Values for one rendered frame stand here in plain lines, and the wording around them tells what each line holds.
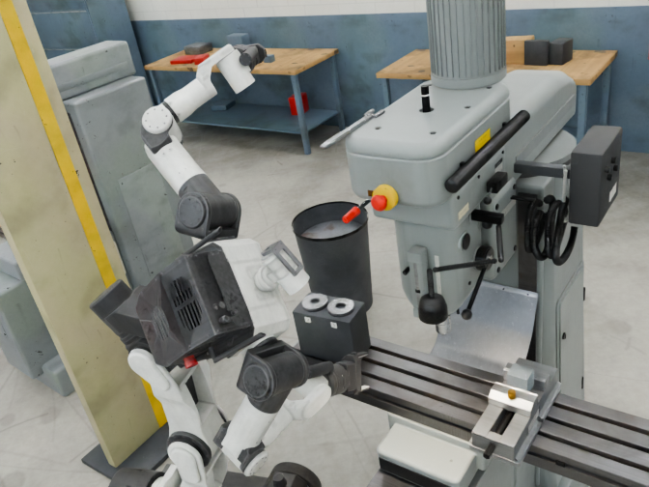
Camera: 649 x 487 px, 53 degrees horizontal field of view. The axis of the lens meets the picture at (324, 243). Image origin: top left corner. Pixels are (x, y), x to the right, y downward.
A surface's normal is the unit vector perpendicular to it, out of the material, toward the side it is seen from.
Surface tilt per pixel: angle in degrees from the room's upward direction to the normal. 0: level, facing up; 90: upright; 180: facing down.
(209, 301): 59
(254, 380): 64
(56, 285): 90
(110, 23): 90
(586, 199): 90
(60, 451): 0
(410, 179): 90
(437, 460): 0
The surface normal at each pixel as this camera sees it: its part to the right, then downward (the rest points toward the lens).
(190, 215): -0.46, 0.06
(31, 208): 0.81, 0.18
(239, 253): 0.71, -0.44
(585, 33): -0.57, 0.48
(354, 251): 0.58, 0.38
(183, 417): -0.30, 0.51
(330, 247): -0.04, 0.55
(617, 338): -0.15, -0.86
